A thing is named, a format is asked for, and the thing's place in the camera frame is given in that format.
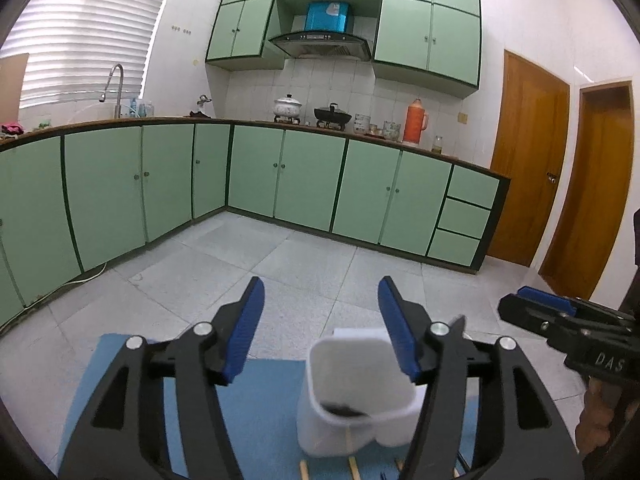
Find white window blind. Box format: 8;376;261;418
1;0;165;110

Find black range hood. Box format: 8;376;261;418
270;30;372;62

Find person right hand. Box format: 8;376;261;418
575;378;614;455

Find white cooking pot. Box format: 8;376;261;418
273;93;303;125

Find pink cloth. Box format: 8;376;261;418
0;122;24;138

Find chrome kitchen faucet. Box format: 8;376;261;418
98;62;125;120

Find small kettle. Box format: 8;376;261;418
190;94;212;118

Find green lower kitchen cabinets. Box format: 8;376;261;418
1;118;510;322

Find white double utensil holder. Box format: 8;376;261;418
296;328;426;457

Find orange thermos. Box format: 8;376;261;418
402;99;428;145

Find black wok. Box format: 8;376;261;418
314;103;352;131

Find wooden door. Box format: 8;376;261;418
539;81;634;299
488;51;570;266

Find glass jar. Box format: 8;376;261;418
432;136;444;154

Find cardboard box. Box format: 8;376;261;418
0;53;29;124

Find black spoon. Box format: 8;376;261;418
321;402;368;418

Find green upper wall cabinets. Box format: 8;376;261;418
206;0;482;99

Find red-tipped wooden chopstick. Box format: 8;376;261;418
299;460;310;480

